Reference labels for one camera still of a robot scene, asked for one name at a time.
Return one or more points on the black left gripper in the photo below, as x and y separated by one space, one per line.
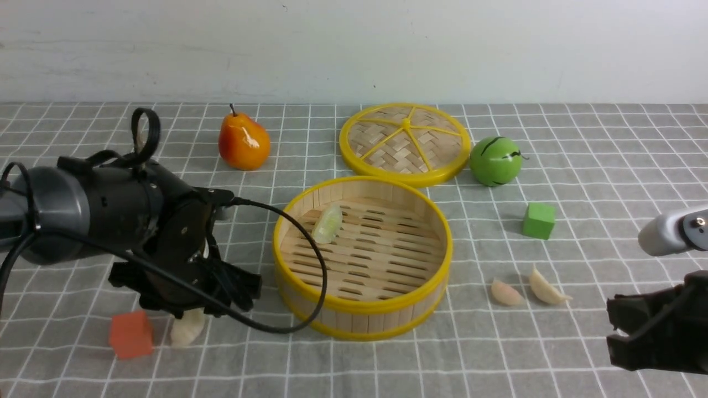
180 239

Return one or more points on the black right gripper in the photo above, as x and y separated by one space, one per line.
676 343

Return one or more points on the pinkish white dumpling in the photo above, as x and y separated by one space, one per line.
506 294

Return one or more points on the green translucent dumpling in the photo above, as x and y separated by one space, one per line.
328 225

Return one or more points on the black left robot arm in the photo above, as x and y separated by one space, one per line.
151 213

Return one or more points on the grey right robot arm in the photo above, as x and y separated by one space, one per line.
674 233

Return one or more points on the woven bamboo steamer lid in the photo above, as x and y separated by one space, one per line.
414 144

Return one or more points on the orange wooden cube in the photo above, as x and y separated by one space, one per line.
131 335

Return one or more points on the grey checked tablecloth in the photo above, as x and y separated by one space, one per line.
608 169

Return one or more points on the orange toy pear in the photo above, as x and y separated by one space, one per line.
243 143

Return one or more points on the green wooden cube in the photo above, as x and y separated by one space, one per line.
539 220

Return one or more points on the green toy watermelon ball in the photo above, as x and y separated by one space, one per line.
496 161

